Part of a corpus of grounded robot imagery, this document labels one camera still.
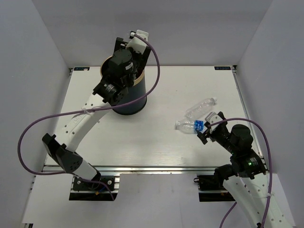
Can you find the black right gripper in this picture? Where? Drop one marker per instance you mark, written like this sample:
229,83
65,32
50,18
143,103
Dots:
203,137

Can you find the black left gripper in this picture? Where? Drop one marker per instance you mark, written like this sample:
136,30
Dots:
142,58

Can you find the clear bottle blue label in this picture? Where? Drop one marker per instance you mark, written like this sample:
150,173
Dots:
187,126

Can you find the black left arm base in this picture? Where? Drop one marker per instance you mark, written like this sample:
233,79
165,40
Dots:
85,191

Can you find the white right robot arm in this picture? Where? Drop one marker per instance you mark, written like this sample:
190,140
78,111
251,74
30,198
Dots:
246,177

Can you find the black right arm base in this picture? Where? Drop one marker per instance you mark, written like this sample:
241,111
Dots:
210,191

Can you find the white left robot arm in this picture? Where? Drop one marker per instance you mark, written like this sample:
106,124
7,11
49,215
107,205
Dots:
121,88

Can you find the crumpled clear bottle white cap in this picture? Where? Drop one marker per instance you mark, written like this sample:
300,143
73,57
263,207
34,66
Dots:
201,108

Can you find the blue sticker left corner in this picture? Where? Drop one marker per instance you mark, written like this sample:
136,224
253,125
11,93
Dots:
81,68

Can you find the blue sticker corner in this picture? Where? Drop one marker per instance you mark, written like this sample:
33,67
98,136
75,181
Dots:
222,67
81,68

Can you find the blue sticker right corner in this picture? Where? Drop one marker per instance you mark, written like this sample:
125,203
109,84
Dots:
222,67

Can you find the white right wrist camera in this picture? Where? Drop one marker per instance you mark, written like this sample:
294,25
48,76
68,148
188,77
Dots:
211,121

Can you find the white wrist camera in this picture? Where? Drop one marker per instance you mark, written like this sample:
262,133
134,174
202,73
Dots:
137,44
211,121

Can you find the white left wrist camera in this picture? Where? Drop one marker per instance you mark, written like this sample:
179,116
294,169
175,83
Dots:
137,44

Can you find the aluminium rail front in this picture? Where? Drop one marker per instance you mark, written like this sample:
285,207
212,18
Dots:
155,169

